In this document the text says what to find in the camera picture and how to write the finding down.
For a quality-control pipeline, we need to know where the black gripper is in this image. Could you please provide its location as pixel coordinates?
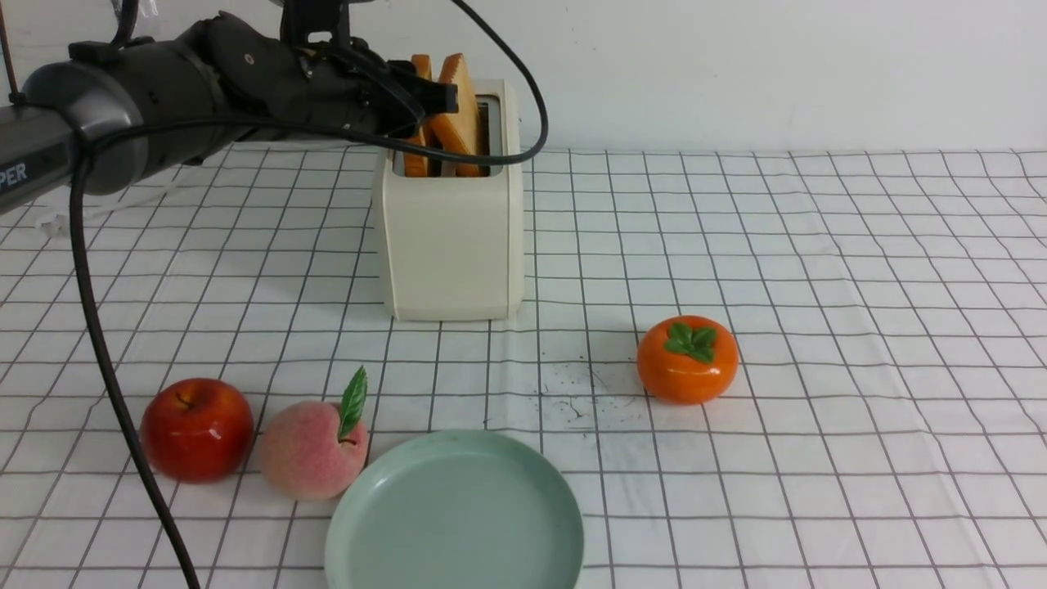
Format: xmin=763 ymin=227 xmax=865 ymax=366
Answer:
xmin=176 ymin=12 xmax=459 ymax=139

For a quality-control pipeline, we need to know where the toast slice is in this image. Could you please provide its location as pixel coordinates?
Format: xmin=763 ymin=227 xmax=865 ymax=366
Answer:
xmin=429 ymin=53 xmax=487 ymax=156
xmin=402 ymin=55 xmax=440 ymax=178

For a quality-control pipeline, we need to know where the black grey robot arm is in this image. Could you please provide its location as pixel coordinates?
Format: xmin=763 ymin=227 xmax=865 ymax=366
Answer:
xmin=1 ymin=1 xmax=460 ymax=212

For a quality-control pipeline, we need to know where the cream white toaster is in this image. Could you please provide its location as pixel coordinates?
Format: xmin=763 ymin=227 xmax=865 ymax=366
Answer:
xmin=374 ymin=78 xmax=526 ymax=322

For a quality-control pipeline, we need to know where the pink peach with leaf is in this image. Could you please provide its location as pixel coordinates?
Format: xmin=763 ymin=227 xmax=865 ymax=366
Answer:
xmin=259 ymin=366 xmax=369 ymax=501

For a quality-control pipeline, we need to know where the orange persimmon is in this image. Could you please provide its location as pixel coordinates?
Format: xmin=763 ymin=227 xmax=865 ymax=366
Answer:
xmin=636 ymin=316 xmax=740 ymax=406

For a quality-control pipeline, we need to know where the red apple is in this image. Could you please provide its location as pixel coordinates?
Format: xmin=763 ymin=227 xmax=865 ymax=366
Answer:
xmin=139 ymin=377 xmax=254 ymax=484

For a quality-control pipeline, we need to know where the light green plate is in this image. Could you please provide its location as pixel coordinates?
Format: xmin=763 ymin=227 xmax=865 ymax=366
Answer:
xmin=324 ymin=431 xmax=586 ymax=588

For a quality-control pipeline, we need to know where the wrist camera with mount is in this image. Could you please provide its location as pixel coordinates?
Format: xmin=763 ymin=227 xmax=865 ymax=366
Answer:
xmin=272 ymin=0 xmax=369 ymax=48

